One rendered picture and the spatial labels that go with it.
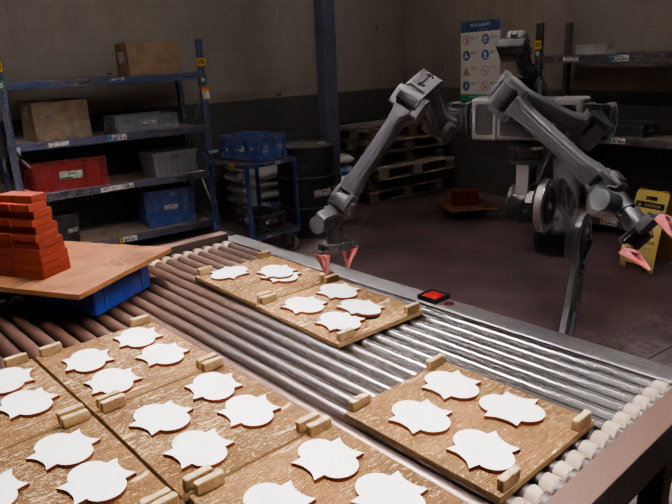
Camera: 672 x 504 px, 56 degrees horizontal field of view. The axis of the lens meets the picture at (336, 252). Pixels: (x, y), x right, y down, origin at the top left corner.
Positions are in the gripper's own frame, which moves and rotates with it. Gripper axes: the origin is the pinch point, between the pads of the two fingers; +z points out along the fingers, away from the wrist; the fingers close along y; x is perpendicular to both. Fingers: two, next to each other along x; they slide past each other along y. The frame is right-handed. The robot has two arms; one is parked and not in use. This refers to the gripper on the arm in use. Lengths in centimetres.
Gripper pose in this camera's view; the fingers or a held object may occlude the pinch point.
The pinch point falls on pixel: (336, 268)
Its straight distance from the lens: 213.0
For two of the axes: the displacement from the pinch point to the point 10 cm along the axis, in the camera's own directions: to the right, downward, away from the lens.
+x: -6.3, -2.0, 7.5
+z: 0.5, 9.5, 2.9
